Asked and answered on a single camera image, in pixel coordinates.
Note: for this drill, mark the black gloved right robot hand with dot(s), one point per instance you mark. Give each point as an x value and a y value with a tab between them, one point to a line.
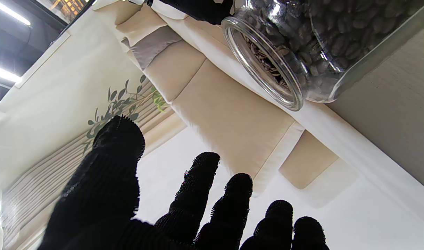
198	8

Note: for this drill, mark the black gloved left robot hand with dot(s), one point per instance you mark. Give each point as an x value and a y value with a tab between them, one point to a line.
100	201

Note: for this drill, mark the glass jar of coffee beans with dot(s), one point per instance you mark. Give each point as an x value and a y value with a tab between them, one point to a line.
337	27

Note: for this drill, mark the grey sofa cushion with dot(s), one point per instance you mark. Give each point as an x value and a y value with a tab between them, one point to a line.
152	45

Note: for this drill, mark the beige sofa cushion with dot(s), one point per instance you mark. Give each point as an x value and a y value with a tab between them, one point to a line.
139	24

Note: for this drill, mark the beige pleated curtain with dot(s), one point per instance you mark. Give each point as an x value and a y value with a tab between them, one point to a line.
41	180

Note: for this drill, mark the tall green leafy plant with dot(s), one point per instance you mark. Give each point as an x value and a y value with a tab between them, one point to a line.
121	100

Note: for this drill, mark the glass window with yellow structures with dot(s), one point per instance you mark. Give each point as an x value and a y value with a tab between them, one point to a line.
66	7

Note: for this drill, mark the long ceiling light strip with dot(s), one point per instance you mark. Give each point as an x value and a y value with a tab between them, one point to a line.
10	12
3	73

